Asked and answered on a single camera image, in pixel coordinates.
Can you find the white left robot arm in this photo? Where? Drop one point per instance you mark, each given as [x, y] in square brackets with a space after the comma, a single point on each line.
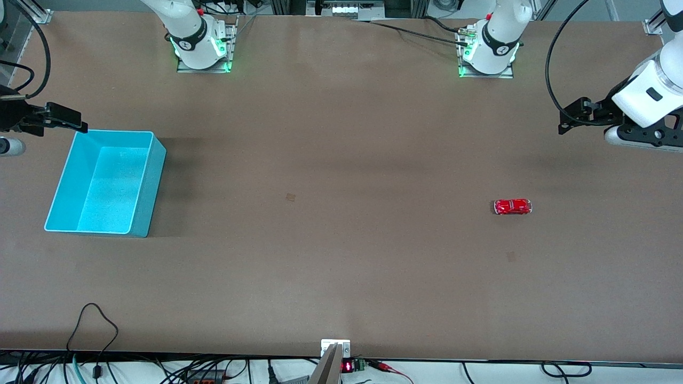
[656, 90]

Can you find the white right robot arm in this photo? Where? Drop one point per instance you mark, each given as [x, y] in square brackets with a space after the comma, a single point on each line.
[187, 26]

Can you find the lit white device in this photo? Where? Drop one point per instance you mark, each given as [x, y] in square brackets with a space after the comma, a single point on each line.
[349, 8]

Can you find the blue plastic box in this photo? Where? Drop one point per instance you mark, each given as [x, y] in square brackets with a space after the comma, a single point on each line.
[106, 197]

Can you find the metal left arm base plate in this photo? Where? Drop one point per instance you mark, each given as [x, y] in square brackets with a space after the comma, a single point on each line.
[507, 76]

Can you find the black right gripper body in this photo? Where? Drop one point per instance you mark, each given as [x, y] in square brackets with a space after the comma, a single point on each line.
[12, 114]

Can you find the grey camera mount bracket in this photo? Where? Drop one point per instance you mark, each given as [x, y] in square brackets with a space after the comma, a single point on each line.
[331, 362]

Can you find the orange black power device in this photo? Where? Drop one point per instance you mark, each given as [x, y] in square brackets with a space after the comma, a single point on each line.
[208, 377]

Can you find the red digit display module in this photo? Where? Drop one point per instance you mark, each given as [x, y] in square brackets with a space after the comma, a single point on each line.
[348, 366]

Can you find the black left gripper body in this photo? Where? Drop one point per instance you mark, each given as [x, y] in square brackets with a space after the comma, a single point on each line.
[604, 111]

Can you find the red beetle toy car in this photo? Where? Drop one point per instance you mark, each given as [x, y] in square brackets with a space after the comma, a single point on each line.
[512, 207]

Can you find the aluminium frame corner bracket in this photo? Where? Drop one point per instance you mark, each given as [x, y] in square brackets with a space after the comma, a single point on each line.
[653, 25]
[40, 13]

